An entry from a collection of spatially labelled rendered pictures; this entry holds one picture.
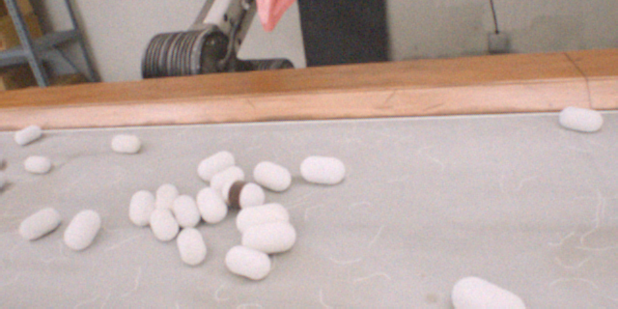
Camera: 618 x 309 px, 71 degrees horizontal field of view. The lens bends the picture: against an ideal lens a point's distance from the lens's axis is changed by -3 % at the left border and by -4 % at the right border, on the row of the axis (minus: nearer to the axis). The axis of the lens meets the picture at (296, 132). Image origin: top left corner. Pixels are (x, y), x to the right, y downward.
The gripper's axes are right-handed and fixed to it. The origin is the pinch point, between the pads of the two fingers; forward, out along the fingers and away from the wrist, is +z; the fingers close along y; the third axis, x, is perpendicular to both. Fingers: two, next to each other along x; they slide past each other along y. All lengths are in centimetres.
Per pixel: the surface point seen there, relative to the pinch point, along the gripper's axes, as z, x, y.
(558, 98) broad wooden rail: 4.1, 10.9, 26.5
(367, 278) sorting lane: 23.0, -3.5, 10.4
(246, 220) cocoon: 19.5, -3.0, 1.8
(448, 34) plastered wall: -113, 167, 25
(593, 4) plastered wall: -120, 161, 91
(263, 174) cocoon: 14.7, 1.1, 0.9
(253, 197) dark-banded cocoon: 17.2, -0.8, 1.1
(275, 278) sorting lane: 23.4, -3.8, 4.6
